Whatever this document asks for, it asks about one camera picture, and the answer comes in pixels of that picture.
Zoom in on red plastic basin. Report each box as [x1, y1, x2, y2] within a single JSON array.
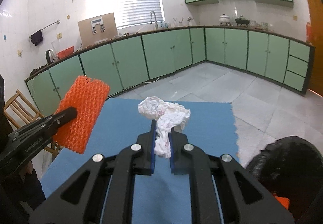
[[57, 46, 74, 60]]

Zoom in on white ceramic pot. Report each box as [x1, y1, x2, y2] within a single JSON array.
[[219, 14, 231, 26]]

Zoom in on brown cardboard box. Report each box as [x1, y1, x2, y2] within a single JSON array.
[[78, 13, 118, 48]]

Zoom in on brown wooden door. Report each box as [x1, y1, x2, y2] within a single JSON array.
[[307, 0, 323, 96]]

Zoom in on green lower kitchen cabinets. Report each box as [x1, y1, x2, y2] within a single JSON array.
[[25, 26, 315, 115]]

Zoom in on dark hanging towel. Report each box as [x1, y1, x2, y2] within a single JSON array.
[[30, 30, 43, 46]]

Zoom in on steel electric kettle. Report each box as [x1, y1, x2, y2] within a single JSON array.
[[45, 49, 56, 64]]

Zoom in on orange foam net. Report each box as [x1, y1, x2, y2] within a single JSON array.
[[53, 76, 110, 154], [274, 195, 290, 210]]

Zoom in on white paper towel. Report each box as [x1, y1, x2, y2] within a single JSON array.
[[138, 96, 191, 159]]

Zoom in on steel sink faucet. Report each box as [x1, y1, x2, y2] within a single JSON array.
[[149, 11, 158, 30]]

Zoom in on wooden chair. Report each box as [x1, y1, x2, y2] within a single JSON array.
[[3, 89, 61, 161]]

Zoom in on black wok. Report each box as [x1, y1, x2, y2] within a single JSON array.
[[235, 16, 250, 27]]

